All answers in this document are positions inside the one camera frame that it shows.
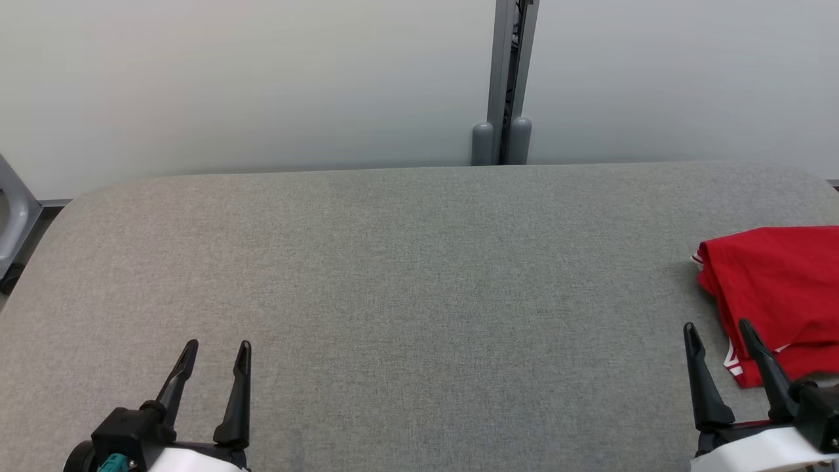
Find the red basketball jersey white sleeves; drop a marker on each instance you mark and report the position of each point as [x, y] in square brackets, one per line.
[780, 282]

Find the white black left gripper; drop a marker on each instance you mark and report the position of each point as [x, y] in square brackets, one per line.
[203, 460]

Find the grey metal stand leg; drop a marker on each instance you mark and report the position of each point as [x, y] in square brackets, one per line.
[13, 216]

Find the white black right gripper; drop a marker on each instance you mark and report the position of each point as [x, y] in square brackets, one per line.
[760, 455]

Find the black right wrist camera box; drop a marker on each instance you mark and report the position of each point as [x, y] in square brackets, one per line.
[819, 413]

